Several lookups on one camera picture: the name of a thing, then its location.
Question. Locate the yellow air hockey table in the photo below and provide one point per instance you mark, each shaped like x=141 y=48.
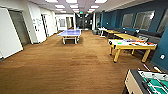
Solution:
x=131 y=45

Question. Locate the green wooden foosball table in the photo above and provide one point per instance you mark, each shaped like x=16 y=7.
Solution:
x=150 y=83

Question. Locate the yellow wooden table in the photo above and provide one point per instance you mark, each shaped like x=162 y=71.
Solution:
x=111 y=32
x=128 y=36

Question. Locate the interior glass window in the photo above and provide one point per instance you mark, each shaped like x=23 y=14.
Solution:
x=163 y=20
x=144 y=20
x=127 y=20

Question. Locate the white wall outlet blue wall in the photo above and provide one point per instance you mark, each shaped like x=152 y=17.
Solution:
x=162 y=57

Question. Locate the dark grey sofa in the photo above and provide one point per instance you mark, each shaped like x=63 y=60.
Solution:
x=158 y=36

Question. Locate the small white round table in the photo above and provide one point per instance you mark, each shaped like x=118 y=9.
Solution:
x=101 y=30

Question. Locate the blue ping pong table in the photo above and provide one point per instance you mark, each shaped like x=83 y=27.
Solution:
x=70 y=33

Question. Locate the white door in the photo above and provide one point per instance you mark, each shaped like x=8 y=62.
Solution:
x=8 y=33

